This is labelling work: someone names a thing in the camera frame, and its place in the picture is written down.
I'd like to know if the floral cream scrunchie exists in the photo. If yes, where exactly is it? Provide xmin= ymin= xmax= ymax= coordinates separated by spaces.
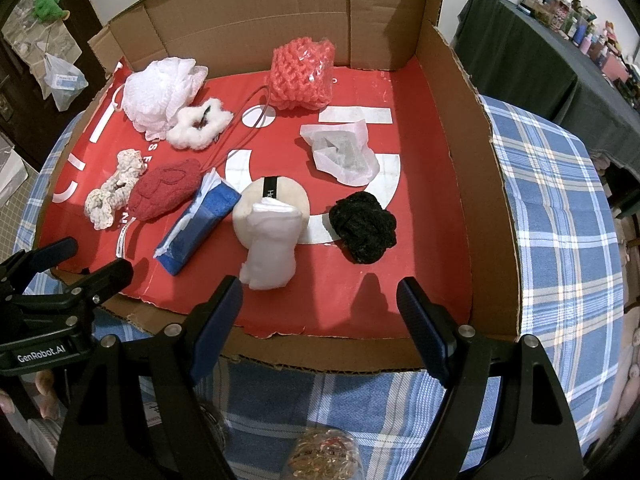
xmin=84 ymin=148 xmax=146 ymax=231

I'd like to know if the red plush towel toy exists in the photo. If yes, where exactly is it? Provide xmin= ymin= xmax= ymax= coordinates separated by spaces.
xmin=127 ymin=84 xmax=274 ymax=224

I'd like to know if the blue tissue pack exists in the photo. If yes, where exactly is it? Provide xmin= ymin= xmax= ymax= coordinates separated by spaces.
xmin=153 ymin=169 xmax=241 ymax=276

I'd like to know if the white soft cloth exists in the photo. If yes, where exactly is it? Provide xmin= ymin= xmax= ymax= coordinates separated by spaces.
xmin=240 ymin=218 xmax=298 ymax=290

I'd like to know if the white fluffy scrunchie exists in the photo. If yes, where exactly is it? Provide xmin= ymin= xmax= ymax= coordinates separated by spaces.
xmin=165 ymin=98 xmax=234 ymax=151

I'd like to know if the white mesh bath pouf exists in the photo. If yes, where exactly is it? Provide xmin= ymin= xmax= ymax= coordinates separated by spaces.
xmin=119 ymin=56 xmax=208 ymax=142

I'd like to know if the beige powder puff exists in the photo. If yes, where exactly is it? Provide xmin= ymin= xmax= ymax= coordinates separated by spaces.
xmin=232 ymin=176 xmax=310 ymax=249

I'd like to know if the black scrunchie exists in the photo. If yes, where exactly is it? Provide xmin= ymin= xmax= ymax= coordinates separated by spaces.
xmin=329 ymin=191 xmax=397 ymax=264

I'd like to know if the white tissue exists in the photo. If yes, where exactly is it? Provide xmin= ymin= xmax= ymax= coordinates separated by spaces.
xmin=299 ymin=119 xmax=380 ymax=188

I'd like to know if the red foam net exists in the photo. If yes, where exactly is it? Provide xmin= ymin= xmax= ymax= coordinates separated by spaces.
xmin=267 ymin=37 xmax=335 ymax=110

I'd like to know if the person left hand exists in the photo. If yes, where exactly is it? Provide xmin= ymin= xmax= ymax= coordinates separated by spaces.
xmin=1 ymin=370 xmax=62 ymax=420

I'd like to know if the large jar with dark contents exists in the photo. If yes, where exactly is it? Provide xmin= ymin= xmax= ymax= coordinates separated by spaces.
xmin=198 ymin=400 xmax=229 ymax=453

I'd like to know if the blue plaid tablecloth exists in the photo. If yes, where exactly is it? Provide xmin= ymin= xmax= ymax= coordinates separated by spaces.
xmin=12 ymin=94 xmax=626 ymax=480

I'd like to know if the dark wooden door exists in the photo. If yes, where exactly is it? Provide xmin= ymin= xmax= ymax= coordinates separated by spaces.
xmin=1 ymin=0 xmax=105 ymax=170

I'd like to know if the white plastic bag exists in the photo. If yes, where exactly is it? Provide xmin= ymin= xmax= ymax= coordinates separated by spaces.
xmin=44 ymin=53 xmax=89 ymax=112

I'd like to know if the small jar with gold pins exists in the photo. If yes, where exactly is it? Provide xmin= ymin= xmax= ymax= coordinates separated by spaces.
xmin=280 ymin=427 xmax=364 ymax=480

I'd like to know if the green plush on door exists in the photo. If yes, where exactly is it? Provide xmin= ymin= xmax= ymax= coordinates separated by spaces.
xmin=32 ymin=0 xmax=70 ymax=23

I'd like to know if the red lined cardboard box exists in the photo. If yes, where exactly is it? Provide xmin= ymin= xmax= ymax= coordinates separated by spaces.
xmin=36 ymin=0 xmax=521 ymax=372

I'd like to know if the dark cloth side table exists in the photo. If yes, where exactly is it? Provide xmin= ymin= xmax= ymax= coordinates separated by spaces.
xmin=454 ymin=0 xmax=639 ymax=176

